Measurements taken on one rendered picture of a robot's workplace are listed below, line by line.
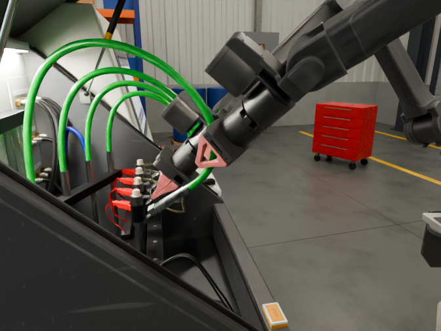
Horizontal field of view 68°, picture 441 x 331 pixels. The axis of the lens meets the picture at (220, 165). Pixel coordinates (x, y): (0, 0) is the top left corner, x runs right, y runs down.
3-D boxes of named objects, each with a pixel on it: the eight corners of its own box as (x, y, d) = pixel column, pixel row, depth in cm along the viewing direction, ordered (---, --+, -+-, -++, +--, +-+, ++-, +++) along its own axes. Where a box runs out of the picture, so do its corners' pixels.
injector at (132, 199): (158, 280, 76) (153, 196, 70) (136, 283, 75) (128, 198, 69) (158, 273, 79) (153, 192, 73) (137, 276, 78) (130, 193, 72)
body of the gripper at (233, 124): (198, 134, 50) (227, 105, 45) (230, 111, 57) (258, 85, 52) (226, 167, 50) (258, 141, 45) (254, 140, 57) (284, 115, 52)
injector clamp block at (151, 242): (167, 319, 75) (163, 261, 71) (121, 326, 74) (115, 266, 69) (163, 243, 107) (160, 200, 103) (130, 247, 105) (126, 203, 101)
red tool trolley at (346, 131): (310, 161, 499) (315, 103, 474) (327, 155, 527) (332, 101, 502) (354, 171, 448) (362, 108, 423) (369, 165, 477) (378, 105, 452)
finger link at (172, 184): (139, 178, 74) (165, 148, 71) (164, 198, 75) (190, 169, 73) (130, 190, 67) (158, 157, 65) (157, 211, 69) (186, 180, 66)
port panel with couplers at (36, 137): (42, 201, 85) (21, 77, 76) (29, 203, 84) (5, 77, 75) (56, 184, 97) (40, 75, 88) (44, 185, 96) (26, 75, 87)
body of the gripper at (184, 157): (160, 152, 71) (182, 127, 69) (196, 181, 73) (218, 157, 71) (153, 161, 65) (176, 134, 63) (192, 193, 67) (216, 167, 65)
